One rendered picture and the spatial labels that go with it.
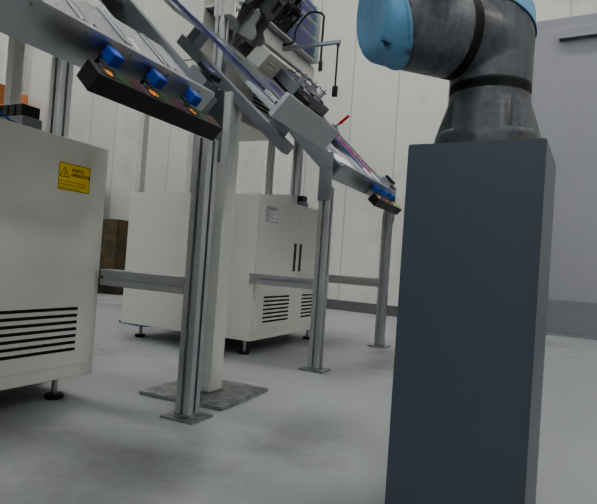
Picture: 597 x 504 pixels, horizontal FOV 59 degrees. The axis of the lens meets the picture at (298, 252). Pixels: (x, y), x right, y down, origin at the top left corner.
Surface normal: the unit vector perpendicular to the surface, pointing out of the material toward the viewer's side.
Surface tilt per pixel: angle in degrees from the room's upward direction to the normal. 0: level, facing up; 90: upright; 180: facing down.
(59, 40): 134
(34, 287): 90
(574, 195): 90
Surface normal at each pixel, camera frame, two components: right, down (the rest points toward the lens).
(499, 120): -0.07, -0.32
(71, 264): 0.90, 0.06
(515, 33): 0.33, 0.00
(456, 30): 0.29, 0.32
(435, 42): 0.21, 0.62
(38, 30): 0.59, 0.73
